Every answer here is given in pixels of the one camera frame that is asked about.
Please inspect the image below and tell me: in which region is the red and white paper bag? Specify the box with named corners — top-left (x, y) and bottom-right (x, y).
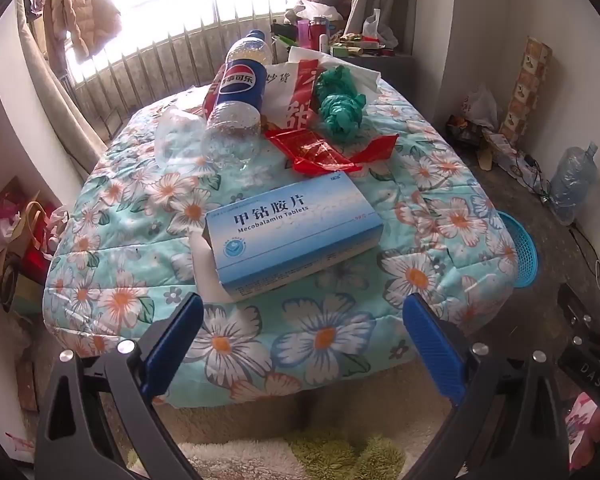
top-left (202, 59), bottom-right (326, 133)

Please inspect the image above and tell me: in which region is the blue plastic basket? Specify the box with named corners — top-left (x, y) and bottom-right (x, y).
top-left (495, 210), bottom-right (539, 289)

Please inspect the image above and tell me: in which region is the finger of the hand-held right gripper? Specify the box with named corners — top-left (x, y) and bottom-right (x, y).
top-left (557, 282), bottom-right (599, 332)

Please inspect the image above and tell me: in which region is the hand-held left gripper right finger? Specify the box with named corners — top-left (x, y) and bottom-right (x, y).
top-left (402, 292), bottom-right (571, 480)

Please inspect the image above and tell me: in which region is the green plastic bag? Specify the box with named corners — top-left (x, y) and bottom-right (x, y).
top-left (314, 65), bottom-right (368, 140)

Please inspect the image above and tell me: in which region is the blue medicine box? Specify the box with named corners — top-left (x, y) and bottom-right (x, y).
top-left (204, 174), bottom-right (385, 297)

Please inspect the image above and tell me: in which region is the pink floral cloth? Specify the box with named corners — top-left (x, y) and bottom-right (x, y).
top-left (562, 392), bottom-right (600, 471)

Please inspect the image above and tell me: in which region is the clear plastic cola bottle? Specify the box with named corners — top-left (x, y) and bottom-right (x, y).
top-left (200, 29), bottom-right (273, 171)

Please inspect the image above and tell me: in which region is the beige puffer jacket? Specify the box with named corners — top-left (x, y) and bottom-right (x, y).
top-left (42, 0), bottom-right (123, 58)

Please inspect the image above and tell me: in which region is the white plastic bag with red print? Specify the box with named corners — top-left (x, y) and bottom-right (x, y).
top-left (460, 85), bottom-right (501, 131)

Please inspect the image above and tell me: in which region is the dark snack bag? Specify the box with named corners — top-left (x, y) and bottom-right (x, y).
top-left (447, 115), bottom-right (486, 146)

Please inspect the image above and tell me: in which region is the metal window railing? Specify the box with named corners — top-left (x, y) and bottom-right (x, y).
top-left (60, 0), bottom-right (331, 141)

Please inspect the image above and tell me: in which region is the green and white shaggy rug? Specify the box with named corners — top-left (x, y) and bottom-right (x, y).
top-left (127, 432), bottom-right (411, 480)

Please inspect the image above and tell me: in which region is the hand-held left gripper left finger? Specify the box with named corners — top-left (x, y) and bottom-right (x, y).
top-left (34, 292), bottom-right (206, 480)

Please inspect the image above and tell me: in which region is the brown paper gift bag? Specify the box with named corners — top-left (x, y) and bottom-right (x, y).
top-left (0, 202), bottom-right (56, 281)

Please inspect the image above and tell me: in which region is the pile of clothes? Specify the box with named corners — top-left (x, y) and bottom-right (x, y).
top-left (285, 0), bottom-right (353, 23)

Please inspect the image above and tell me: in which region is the beige curtain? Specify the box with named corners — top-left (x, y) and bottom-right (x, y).
top-left (17, 10), bottom-right (108, 161)

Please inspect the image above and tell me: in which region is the red bottle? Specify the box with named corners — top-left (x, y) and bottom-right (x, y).
top-left (310, 16), bottom-right (329, 51)

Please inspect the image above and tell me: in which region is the red plastic wrapper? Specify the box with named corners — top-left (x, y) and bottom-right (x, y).
top-left (265, 127), bottom-right (401, 176)

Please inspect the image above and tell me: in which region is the tall patterned box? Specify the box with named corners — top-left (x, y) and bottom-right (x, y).
top-left (497, 36), bottom-right (553, 148)

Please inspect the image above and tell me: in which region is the red gift bag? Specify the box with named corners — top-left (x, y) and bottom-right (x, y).
top-left (22, 240), bottom-right (56, 286)

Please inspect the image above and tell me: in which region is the large blue water jug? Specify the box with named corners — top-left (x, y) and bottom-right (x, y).
top-left (547, 142), bottom-right (600, 226)

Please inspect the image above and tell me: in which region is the clear plastic bag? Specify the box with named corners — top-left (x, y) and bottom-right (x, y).
top-left (152, 107), bottom-right (211, 166)

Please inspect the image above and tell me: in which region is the floral turquoise blanket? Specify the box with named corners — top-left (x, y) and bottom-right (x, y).
top-left (42, 80), bottom-right (518, 408)

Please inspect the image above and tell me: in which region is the white printed carton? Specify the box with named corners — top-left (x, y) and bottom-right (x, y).
top-left (482, 130), bottom-right (536, 181)

